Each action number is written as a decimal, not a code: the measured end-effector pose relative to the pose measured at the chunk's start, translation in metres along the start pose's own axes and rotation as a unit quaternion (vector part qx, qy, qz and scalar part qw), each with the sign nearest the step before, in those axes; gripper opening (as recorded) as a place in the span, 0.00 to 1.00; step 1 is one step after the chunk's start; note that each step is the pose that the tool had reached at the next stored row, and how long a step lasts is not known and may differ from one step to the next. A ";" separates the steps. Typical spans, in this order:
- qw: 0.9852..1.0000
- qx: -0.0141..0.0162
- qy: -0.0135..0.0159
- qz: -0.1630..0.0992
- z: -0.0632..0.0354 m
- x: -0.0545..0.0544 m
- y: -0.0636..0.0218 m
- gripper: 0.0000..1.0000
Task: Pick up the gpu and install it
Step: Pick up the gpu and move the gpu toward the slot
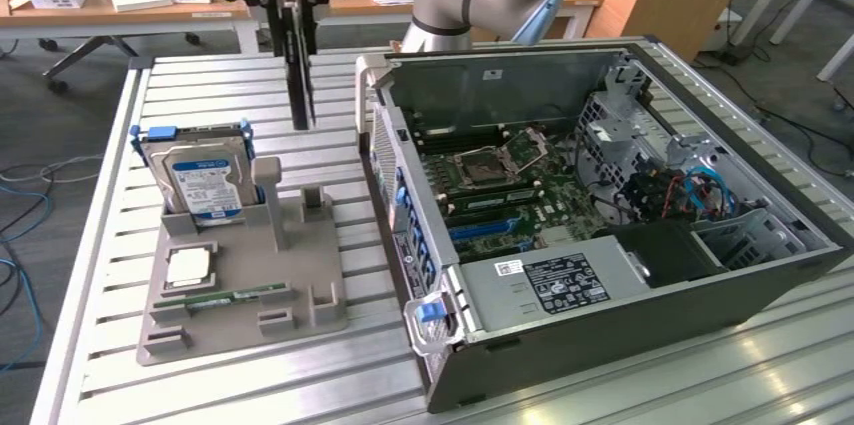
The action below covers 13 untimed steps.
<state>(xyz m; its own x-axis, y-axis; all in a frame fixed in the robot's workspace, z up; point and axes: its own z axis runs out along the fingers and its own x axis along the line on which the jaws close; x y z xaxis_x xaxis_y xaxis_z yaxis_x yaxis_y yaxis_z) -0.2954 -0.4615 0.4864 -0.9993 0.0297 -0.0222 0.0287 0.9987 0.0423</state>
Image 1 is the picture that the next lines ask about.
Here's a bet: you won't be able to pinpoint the black graphics card metal bracket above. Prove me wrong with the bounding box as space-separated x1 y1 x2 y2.
268 0 317 132

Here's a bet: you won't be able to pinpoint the black desk base castors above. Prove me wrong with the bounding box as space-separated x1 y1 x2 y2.
38 34 201 94

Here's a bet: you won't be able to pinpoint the hard disk in blue caddy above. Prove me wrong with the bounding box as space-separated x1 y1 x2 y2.
128 119 262 226

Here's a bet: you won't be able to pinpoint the CPU socket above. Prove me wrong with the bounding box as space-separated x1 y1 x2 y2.
452 144 528 191

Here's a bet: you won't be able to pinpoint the metal CPU socket cover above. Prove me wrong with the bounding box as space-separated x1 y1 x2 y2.
500 125 556 177

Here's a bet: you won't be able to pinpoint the installed green RAM stick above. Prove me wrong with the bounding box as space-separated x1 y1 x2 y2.
452 188 540 206

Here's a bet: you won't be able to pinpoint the blue expansion slot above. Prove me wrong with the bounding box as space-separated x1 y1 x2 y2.
447 217 525 241

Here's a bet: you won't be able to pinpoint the perforated metal drive cage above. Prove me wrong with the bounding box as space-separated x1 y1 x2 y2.
573 89 675 196

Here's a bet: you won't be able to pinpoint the grey printed parts rack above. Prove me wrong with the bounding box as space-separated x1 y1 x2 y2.
134 156 349 367

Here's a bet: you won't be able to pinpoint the green motherboard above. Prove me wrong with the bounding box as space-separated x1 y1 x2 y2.
409 119 619 266

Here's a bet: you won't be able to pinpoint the silver CPU chip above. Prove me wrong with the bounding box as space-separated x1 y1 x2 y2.
162 248 212 289

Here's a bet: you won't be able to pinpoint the blue case latch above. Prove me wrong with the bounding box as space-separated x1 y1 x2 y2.
412 294 449 329

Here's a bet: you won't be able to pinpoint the grey power supply unit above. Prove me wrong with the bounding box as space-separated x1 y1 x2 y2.
457 236 652 334

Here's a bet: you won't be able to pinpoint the metal disk bay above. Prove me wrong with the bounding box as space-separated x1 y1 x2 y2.
689 208 808 272

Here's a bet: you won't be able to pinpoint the dark grey open PC case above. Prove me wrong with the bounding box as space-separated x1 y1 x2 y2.
354 34 854 415

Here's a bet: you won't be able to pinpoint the white table frame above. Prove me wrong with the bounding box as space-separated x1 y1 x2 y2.
729 0 854 82

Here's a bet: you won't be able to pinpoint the red wire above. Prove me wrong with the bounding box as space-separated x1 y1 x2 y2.
659 172 689 219

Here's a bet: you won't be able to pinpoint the blue wire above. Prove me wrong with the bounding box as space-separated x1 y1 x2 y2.
684 164 739 219

